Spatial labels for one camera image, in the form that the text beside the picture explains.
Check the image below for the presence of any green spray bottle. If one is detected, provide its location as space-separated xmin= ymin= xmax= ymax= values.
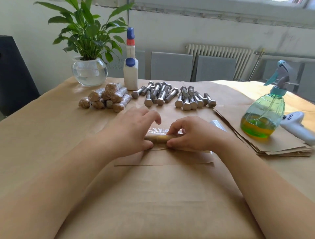
xmin=240 ymin=60 xmax=298 ymax=141

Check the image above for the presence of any white framed window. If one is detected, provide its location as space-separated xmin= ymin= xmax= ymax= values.
xmin=133 ymin=0 xmax=315 ymax=29

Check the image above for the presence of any person's right forearm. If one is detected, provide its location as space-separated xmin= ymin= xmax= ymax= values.
xmin=217 ymin=140 xmax=315 ymax=239

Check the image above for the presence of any grey chair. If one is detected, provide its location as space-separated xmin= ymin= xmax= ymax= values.
xmin=150 ymin=52 xmax=194 ymax=82
xmin=108 ymin=49 xmax=146 ymax=78
xmin=261 ymin=59 xmax=302 ymax=88
xmin=298 ymin=61 xmax=315 ymax=103
xmin=196 ymin=55 xmax=238 ymax=82

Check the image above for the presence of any pile of steel bolts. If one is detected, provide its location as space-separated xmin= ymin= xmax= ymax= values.
xmin=131 ymin=81 xmax=217 ymax=111

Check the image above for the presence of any white cling film roll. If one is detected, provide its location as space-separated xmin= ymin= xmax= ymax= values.
xmin=211 ymin=119 xmax=227 ymax=133

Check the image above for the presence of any person's left hand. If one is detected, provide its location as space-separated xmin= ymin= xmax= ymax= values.
xmin=95 ymin=107 xmax=162 ymax=159

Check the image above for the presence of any white glue bottle blue cap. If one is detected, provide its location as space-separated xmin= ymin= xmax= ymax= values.
xmin=123 ymin=27 xmax=139 ymax=91

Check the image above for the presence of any stack of brown paper sheets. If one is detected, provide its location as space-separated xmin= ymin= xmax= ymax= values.
xmin=213 ymin=103 xmax=314 ymax=157

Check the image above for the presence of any white radiator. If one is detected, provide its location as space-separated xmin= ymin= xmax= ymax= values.
xmin=185 ymin=44 xmax=253 ymax=81

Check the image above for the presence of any steel hex bolt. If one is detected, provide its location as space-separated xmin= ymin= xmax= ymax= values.
xmin=89 ymin=88 xmax=105 ymax=102

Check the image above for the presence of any clear cling film sheet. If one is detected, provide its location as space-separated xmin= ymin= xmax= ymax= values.
xmin=147 ymin=127 xmax=184 ymax=137

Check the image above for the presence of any round glass vase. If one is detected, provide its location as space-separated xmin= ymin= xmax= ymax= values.
xmin=72 ymin=57 xmax=108 ymax=87

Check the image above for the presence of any black trash bin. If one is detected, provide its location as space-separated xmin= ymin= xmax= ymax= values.
xmin=0 ymin=35 xmax=41 ymax=117

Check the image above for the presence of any person's left forearm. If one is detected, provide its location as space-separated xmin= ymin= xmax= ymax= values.
xmin=0 ymin=140 xmax=109 ymax=239

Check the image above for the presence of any white handheld controller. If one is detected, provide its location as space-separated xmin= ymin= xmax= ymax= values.
xmin=281 ymin=111 xmax=315 ymax=146

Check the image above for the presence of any green leafy plant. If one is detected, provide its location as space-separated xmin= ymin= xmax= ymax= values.
xmin=34 ymin=0 xmax=135 ymax=62

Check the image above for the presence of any large brown paper table cover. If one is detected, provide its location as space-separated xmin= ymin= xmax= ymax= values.
xmin=0 ymin=76 xmax=315 ymax=239

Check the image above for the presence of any person's right hand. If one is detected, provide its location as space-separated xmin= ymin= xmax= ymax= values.
xmin=166 ymin=115 xmax=232 ymax=153

